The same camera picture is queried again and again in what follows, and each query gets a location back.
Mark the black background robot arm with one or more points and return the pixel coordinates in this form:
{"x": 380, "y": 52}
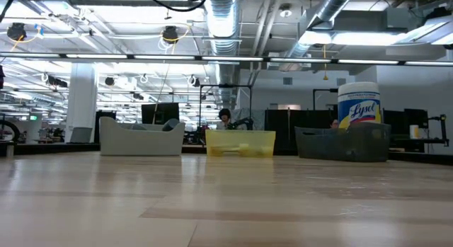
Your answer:
{"x": 244, "y": 122}

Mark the person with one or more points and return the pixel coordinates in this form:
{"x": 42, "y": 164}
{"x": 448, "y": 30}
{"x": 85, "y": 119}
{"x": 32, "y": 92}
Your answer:
{"x": 334, "y": 124}
{"x": 224, "y": 114}

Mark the yellow translucent plastic bin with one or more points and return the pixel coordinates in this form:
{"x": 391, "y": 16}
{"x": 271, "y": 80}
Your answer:
{"x": 240, "y": 137}

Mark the black partition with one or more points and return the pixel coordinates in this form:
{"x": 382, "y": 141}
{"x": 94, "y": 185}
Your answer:
{"x": 283, "y": 121}

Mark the black computer monitor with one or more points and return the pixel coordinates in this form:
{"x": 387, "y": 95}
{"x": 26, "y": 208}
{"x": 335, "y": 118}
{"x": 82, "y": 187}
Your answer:
{"x": 166, "y": 112}
{"x": 403, "y": 121}

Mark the light grey plastic bin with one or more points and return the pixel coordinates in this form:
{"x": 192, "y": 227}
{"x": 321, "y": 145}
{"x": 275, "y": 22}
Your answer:
{"x": 141, "y": 144}

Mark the overhead LED light strip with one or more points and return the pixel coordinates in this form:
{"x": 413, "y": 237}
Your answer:
{"x": 301, "y": 60}

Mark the dark grey plastic bin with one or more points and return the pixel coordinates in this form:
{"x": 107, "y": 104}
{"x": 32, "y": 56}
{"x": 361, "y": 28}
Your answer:
{"x": 339, "y": 144}

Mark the black cabinet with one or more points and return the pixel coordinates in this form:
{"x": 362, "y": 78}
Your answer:
{"x": 105, "y": 114}

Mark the Lysol wipes canister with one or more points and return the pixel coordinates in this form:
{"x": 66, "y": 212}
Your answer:
{"x": 359, "y": 105}

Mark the grey waste bin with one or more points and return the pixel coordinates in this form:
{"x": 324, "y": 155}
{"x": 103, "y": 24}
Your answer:
{"x": 81, "y": 135}

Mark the white column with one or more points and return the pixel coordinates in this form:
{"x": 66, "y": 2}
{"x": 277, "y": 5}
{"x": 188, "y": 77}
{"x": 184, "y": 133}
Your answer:
{"x": 81, "y": 98}

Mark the silver ventilation duct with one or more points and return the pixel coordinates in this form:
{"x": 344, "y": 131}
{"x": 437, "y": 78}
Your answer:
{"x": 223, "y": 20}
{"x": 332, "y": 6}

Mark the black camera stand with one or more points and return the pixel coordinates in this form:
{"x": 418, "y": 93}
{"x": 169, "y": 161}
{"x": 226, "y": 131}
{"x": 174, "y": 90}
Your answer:
{"x": 442, "y": 130}

